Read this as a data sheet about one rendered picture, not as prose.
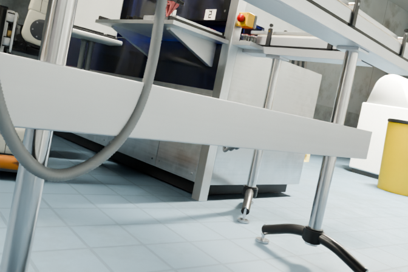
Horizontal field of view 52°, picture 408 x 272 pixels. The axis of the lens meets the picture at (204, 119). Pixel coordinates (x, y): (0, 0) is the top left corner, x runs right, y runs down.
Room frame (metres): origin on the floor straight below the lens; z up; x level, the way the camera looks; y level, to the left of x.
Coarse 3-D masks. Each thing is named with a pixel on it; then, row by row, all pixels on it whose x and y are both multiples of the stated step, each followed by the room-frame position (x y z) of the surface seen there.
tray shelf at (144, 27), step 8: (104, 24) 2.45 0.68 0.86; (112, 24) 2.39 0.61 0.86; (120, 24) 2.32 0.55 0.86; (128, 24) 2.26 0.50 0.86; (136, 24) 2.21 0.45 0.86; (144, 24) 2.15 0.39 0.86; (152, 24) 2.10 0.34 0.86; (168, 24) 2.00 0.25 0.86; (176, 24) 1.98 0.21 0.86; (184, 24) 2.01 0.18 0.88; (136, 32) 2.52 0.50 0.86; (144, 32) 2.45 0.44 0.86; (168, 32) 2.26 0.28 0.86; (192, 32) 2.09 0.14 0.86; (200, 32) 2.09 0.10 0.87; (168, 40) 2.59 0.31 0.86; (176, 40) 2.52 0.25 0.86; (208, 40) 2.25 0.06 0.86; (216, 40) 2.20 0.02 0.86; (224, 40) 2.22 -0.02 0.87
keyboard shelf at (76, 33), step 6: (72, 30) 2.46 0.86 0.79; (78, 30) 2.48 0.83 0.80; (72, 36) 2.72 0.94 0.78; (78, 36) 2.60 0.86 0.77; (84, 36) 2.52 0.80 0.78; (90, 36) 2.53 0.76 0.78; (96, 36) 2.54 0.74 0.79; (102, 36) 2.57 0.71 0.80; (102, 42) 2.69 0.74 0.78; (108, 42) 2.61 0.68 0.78; (114, 42) 2.61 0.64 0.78; (120, 42) 2.64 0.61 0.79
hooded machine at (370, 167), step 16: (384, 80) 5.39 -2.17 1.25; (400, 80) 5.24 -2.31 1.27; (384, 96) 5.36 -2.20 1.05; (400, 96) 5.21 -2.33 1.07; (368, 112) 5.45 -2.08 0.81; (384, 112) 5.28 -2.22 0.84; (400, 112) 5.13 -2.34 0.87; (368, 128) 5.41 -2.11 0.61; (384, 128) 5.25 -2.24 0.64; (352, 160) 5.51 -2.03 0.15; (368, 160) 5.34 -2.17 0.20; (368, 176) 5.35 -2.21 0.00
